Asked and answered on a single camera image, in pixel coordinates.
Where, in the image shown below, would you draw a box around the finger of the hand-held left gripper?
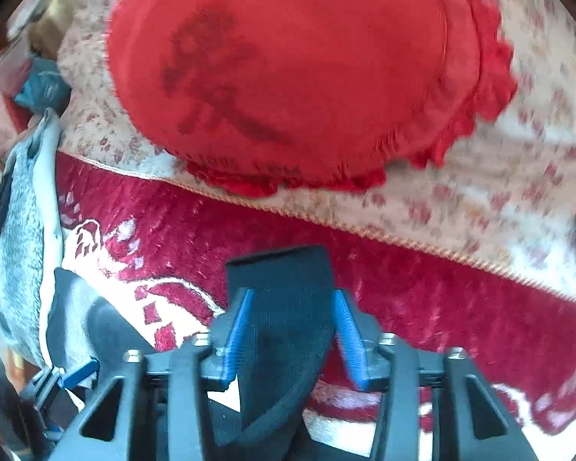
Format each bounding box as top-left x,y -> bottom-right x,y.
28,358 -> 98,411

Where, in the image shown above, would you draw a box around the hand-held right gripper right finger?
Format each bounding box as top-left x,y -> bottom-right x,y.
333,289 -> 530,461

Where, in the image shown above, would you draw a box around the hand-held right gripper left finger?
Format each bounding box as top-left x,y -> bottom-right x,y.
50,287 -> 256,461

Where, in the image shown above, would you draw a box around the black pants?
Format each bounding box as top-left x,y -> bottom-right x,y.
45,245 -> 338,461

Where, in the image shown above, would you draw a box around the grey pillow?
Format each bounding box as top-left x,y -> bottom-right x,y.
0,107 -> 67,370

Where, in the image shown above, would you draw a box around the beige floral sofa cover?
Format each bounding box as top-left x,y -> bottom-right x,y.
0,0 -> 576,304

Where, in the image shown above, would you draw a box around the round red cushion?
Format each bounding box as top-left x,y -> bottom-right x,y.
106,0 -> 518,199

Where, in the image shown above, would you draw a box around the teal cloth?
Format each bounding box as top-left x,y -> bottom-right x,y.
13,56 -> 73,117

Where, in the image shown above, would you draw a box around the brown cloth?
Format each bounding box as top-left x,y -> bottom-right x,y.
26,0 -> 80,57

